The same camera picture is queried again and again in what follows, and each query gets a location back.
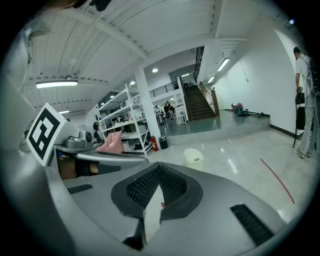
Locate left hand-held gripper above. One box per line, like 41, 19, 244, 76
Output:
26, 102, 151, 174

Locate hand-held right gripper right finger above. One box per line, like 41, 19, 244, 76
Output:
146, 161, 289, 256

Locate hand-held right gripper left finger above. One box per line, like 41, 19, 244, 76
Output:
44, 161, 160, 252

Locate white plastic container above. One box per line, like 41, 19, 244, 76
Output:
183, 147, 205, 172

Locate person's left hand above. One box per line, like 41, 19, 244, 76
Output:
59, 157, 100, 180

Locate pink cloth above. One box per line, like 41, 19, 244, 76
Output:
95, 130, 124, 155

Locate white metal shelf rack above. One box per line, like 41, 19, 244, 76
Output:
94, 83, 154, 157

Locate black mesh waste bin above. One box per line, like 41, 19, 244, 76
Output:
158, 135, 169, 150

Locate black balcony railing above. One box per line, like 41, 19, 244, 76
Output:
149, 81, 180, 98

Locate teal vacuum cleaner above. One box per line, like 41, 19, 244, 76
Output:
234, 102, 250, 118

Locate brown wooden staircase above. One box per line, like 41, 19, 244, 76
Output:
183, 81, 221, 123

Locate tall black metal grille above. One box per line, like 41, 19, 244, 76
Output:
193, 45, 206, 84

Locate black vacuum hose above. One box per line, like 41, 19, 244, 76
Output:
245, 110, 265, 119

